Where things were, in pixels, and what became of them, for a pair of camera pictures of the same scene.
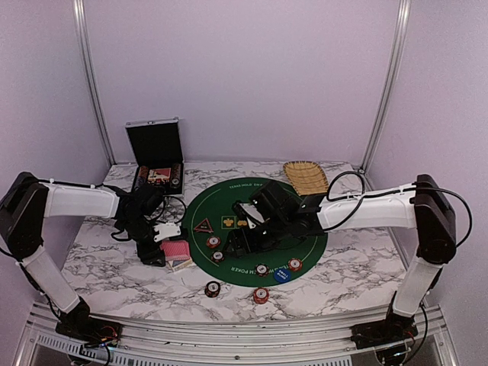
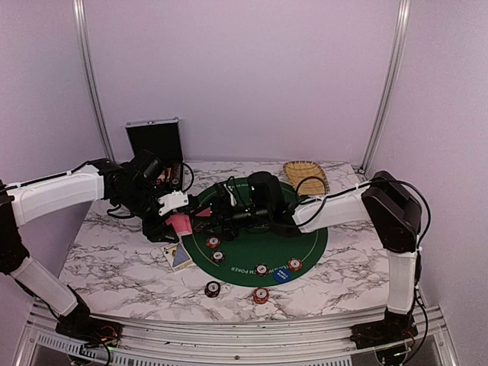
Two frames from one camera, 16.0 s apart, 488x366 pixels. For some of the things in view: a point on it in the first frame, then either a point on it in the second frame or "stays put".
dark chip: [261, 269] stays put
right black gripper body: [276, 232] -> [231, 228]
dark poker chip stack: [212, 289] stays put
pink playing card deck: [175, 250] -> [181, 223]
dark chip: [217, 256] stays put
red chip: [213, 242] stays put
